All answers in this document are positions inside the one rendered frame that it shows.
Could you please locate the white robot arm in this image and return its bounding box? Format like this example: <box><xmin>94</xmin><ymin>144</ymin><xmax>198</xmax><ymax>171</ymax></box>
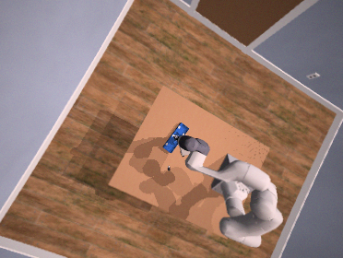
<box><xmin>178</xmin><ymin>134</ymin><xmax>283</xmax><ymax>248</ymax></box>

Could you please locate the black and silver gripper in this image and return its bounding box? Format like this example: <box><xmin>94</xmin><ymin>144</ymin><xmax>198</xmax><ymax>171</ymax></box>
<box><xmin>173</xmin><ymin>134</ymin><xmax>180</xmax><ymax>143</ymax></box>

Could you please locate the blue three-compartment bin rack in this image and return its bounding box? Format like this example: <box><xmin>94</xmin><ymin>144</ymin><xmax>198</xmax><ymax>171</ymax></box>
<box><xmin>163</xmin><ymin>123</ymin><xmax>189</xmax><ymax>153</ymax></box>

